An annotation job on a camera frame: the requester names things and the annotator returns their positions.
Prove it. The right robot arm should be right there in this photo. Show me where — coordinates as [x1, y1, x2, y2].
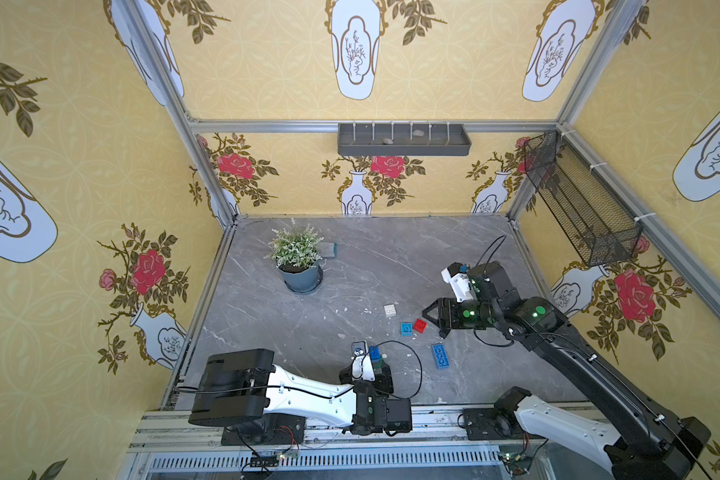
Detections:
[428, 262, 711, 479]

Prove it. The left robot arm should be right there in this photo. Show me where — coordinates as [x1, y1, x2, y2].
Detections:
[184, 341, 413, 436]

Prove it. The red lego brick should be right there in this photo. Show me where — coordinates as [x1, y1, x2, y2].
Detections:
[413, 319, 427, 334]

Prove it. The long blue lego brick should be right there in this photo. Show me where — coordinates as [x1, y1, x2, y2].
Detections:
[431, 343, 450, 369]

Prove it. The teal lego brick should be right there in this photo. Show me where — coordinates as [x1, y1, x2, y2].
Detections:
[400, 322, 413, 336]

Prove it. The grey teal sponge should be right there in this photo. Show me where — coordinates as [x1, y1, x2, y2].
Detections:
[317, 242, 337, 259]

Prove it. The potted plant grey pot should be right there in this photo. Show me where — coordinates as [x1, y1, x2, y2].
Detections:
[268, 218, 325, 295]

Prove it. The aluminium rail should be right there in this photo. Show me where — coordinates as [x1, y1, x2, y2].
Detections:
[119, 403, 625, 478]

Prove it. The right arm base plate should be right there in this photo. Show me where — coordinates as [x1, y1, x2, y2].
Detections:
[458, 408, 517, 441]

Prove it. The black wire mesh basket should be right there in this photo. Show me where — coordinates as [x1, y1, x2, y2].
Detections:
[520, 131, 643, 266]

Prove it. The grey wall tray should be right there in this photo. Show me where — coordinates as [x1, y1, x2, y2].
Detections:
[337, 121, 472, 157]

